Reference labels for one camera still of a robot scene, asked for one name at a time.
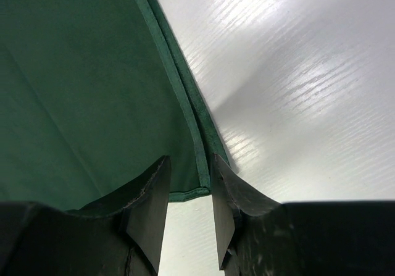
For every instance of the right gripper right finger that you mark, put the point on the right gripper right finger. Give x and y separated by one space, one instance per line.
256 235

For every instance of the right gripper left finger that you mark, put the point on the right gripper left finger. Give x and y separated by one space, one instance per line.
120 233

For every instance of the dark green cloth napkin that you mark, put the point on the dark green cloth napkin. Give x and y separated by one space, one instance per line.
93 92

